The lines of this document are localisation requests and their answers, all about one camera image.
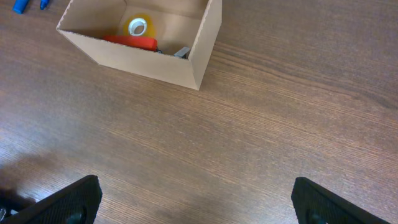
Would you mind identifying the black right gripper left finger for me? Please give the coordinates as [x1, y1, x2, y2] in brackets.
[1, 175, 103, 224]

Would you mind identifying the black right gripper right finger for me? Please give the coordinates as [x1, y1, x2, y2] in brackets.
[291, 177, 389, 224]

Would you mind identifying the brown cardboard box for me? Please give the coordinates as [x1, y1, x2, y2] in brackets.
[57, 0, 223, 90]

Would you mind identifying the orange highlighter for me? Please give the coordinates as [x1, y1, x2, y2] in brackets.
[103, 35, 158, 52]

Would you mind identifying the small white eraser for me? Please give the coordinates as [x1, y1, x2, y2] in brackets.
[174, 47, 190, 59]

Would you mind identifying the yellow clear tape roll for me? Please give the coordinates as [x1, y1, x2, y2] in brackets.
[123, 13, 156, 38]

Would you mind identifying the blue ballpoint pen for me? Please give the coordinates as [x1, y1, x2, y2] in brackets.
[40, 0, 50, 10]

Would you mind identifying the blue white marker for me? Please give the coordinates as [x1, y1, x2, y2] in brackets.
[12, 0, 29, 14]

